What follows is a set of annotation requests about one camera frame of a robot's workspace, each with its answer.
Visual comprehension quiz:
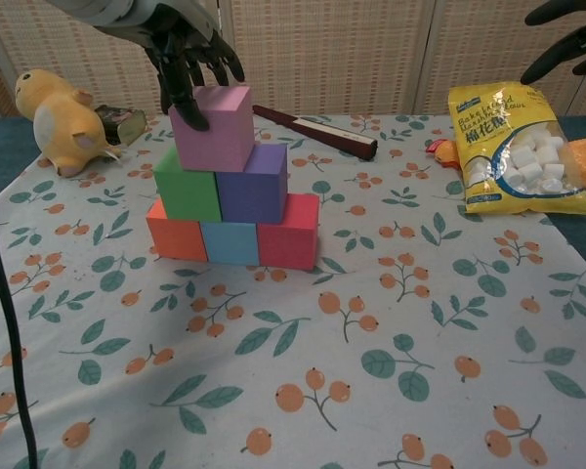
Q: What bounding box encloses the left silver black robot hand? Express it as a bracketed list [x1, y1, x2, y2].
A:
[126, 0, 246, 132]

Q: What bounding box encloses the pink foam cube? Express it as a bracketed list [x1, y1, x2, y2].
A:
[168, 85, 255, 173]

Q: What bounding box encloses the light blue foam cube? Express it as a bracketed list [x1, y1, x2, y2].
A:
[200, 220, 261, 267]

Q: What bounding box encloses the dark red folded fan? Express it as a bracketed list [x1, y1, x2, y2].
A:
[252, 104, 378, 160]

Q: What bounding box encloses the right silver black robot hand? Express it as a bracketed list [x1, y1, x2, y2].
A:
[520, 0, 586, 87]

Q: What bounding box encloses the woven folding screen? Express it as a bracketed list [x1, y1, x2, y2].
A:
[0, 0, 586, 118]

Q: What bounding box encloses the red foam cube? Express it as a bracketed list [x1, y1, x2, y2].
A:
[257, 192, 321, 273]

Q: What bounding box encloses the dark rectangular food tin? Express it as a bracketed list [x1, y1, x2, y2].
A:
[95, 104, 148, 147]

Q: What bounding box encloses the purple foam cube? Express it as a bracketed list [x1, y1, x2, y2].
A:
[215, 144, 289, 225]

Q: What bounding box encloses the yellow plush animal toy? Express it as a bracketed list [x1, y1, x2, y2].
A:
[14, 67, 123, 178]

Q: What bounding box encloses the orange foam cube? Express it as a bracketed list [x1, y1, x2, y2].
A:
[146, 198, 210, 262]

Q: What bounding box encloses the yellow rubber chicken toy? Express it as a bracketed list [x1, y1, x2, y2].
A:
[424, 137, 586, 190]

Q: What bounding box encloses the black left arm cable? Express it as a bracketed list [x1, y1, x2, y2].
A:
[0, 121, 40, 469]

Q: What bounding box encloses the green foam cube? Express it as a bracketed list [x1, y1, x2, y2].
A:
[153, 146, 224, 224]

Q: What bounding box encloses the floral patterned tablecloth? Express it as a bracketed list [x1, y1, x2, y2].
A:
[0, 114, 586, 469]

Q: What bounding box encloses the yellow marshmallow bag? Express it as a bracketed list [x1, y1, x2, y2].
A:
[447, 81, 586, 216]

